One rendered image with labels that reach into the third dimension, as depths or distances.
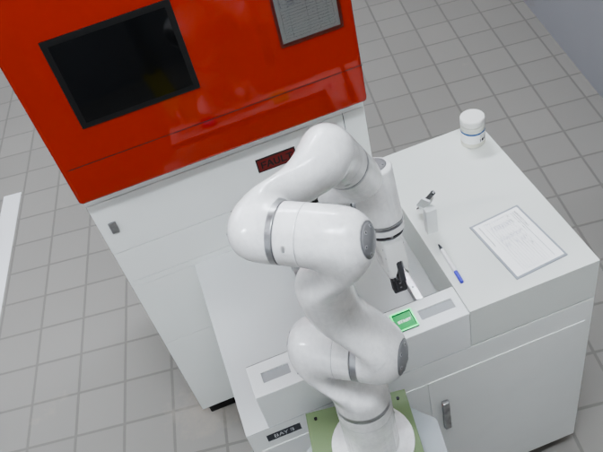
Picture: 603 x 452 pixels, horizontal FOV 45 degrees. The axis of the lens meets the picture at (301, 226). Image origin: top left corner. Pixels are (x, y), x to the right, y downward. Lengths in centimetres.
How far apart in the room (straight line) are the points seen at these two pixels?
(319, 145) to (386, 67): 317
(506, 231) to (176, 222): 92
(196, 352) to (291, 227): 155
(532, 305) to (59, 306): 231
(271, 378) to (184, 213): 59
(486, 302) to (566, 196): 167
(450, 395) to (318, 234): 110
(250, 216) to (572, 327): 120
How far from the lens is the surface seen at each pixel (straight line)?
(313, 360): 139
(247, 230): 108
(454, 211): 201
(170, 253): 220
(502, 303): 183
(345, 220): 104
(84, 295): 354
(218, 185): 207
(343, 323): 124
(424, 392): 199
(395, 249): 155
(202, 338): 251
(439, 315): 180
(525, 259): 189
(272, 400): 177
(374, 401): 150
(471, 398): 212
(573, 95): 398
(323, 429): 177
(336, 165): 113
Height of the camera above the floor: 241
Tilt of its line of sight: 45 degrees down
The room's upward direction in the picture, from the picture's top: 16 degrees counter-clockwise
